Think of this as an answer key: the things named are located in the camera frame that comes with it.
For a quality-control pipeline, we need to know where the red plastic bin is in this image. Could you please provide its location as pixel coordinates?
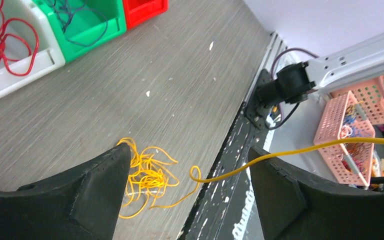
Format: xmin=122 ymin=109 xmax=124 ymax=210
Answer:
xmin=122 ymin=0 xmax=169 ymax=30

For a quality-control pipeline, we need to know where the green plastic bin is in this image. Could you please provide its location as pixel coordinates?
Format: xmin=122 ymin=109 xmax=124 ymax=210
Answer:
xmin=33 ymin=0 xmax=127 ymax=63

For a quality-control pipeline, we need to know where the white plastic bin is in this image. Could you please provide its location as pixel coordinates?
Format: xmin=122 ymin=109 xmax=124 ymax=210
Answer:
xmin=0 ymin=0 xmax=66 ymax=99

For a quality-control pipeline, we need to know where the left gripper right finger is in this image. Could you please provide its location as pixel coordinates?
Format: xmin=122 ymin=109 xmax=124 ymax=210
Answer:
xmin=249 ymin=157 xmax=384 ymax=240

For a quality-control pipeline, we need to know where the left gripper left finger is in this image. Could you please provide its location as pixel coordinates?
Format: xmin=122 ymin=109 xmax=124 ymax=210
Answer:
xmin=0 ymin=143 xmax=131 ymax=240

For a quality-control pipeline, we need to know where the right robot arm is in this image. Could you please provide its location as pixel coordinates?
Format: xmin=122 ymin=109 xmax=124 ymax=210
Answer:
xmin=254 ymin=32 xmax=384 ymax=106

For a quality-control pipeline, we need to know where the pink perforated basket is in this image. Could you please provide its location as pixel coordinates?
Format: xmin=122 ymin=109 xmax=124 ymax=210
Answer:
xmin=313 ymin=91 xmax=375 ymax=187

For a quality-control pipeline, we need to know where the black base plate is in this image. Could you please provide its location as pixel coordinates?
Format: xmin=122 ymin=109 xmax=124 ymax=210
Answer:
xmin=177 ymin=68 xmax=279 ymax=240

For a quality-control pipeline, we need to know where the yellow wire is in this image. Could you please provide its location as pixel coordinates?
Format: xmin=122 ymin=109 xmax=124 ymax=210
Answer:
xmin=115 ymin=137 xmax=384 ymax=220

